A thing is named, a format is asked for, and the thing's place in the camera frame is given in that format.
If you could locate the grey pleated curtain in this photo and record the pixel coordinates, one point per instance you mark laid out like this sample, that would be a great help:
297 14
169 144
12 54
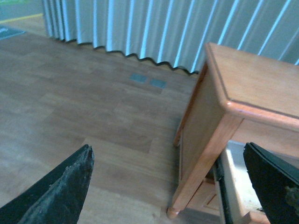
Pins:
175 31

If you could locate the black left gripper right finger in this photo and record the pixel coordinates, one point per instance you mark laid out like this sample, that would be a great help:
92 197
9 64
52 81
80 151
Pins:
276 184

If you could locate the wooden nightstand cabinet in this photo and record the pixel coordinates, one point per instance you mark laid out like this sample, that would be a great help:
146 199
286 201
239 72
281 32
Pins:
238 96

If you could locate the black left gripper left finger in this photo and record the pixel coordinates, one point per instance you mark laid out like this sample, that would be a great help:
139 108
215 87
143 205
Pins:
58 197

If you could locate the black drawer slide rail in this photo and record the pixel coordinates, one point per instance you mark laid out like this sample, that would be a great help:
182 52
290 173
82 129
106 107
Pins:
226 217

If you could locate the wooden drawer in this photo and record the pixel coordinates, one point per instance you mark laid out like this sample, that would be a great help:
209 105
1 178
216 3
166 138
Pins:
205 198
243 202

